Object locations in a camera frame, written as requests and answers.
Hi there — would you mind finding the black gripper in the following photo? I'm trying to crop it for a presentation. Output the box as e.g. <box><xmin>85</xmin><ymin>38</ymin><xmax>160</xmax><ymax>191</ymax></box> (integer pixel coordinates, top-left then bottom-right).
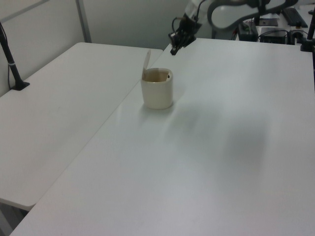
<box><xmin>168</xmin><ymin>15</ymin><xmax>203</xmax><ymax>56</ymax></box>

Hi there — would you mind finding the cream plastic trash bin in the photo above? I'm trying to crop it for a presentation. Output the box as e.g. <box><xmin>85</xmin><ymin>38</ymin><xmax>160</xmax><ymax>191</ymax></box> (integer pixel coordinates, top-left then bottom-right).
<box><xmin>140</xmin><ymin>49</ymin><xmax>174</xmax><ymax>110</ymax></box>

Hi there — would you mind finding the black electronics box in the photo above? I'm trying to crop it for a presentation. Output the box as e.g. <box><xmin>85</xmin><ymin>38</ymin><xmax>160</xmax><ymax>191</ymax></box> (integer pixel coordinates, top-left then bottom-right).
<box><xmin>237</xmin><ymin>20</ymin><xmax>259</xmax><ymax>42</ymax></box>

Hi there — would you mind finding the black flat device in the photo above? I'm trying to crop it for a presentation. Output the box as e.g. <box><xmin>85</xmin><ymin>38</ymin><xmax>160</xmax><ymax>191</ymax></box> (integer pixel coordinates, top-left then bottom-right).
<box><xmin>259</xmin><ymin>26</ymin><xmax>290</xmax><ymax>44</ymax></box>

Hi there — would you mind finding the black keyboard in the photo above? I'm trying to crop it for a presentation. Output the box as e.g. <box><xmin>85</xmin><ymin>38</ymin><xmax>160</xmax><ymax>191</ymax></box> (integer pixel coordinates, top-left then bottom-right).
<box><xmin>282</xmin><ymin>7</ymin><xmax>309</xmax><ymax>28</ymax></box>

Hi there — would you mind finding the white side table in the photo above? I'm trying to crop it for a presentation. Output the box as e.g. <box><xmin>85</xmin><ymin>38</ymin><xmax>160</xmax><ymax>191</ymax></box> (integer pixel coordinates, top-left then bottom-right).
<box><xmin>0</xmin><ymin>42</ymin><xmax>164</xmax><ymax>212</ymax></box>

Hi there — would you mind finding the grey partition frame post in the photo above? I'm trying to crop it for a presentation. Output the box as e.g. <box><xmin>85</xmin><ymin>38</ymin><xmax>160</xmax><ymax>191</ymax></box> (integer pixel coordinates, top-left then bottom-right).
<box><xmin>75</xmin><ymin>0</ymin><xmax>92</xmax><ymax>43</ymax></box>

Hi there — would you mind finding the black camera stand with clamp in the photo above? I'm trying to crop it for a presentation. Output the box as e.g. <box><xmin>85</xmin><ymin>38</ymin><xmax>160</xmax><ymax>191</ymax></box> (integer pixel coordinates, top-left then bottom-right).
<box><xmin>299</xmin><ymin>0</ymin><xmax>315</xmax><ymax>52</ymax></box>

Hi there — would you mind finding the black camera pole with base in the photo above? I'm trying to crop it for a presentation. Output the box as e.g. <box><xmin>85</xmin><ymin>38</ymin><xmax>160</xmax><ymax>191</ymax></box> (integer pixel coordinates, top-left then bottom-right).
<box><xmin>0</xmin><ymin>21</ymin><xmax>31</xmax><ymax>91</ymax></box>

